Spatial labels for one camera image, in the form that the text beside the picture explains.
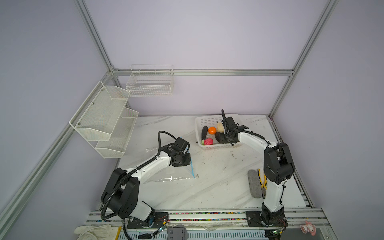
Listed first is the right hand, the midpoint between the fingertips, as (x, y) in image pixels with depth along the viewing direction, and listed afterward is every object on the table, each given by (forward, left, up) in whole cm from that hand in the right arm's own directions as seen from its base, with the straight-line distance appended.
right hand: (223, 138), depth 97 cm
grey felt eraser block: (-28, -16, -5) cm, 33 cm away
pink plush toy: (-48, -37, -7) cm, 61 cm away
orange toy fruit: (+10, +6, -5) cm, 13 cm away
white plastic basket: (+12, +11, -4) cm, 17 cm away
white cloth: (-52, +64, -6) cm, 83 cm away
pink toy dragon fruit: (-2, +10, -2) cm, 10 cm away
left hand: (-18, +23, 0) cm, 29 cm away
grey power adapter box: (-51, +26, -7) cm, 58 cm away
